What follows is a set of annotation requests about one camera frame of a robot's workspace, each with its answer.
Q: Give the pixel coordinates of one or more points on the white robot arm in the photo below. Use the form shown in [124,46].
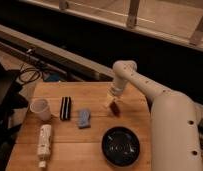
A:
[175,144]

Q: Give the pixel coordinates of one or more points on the blue sponge cloth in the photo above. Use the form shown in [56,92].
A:
[84,118]

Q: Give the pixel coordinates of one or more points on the black chair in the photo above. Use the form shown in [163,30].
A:
[9,100]

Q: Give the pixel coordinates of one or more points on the black white striped block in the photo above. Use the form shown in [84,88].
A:
[65,109]

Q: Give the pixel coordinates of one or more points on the white bottle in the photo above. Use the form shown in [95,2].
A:
[44,144]

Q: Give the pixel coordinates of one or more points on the black round plate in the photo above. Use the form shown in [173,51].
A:
[120,146]

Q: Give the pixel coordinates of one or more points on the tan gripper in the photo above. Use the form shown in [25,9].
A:
[110,99]

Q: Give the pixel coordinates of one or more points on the red pepper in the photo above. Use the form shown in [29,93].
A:
[114,108]

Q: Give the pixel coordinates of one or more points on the white ceramic cup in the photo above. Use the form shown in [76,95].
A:
[41,108]

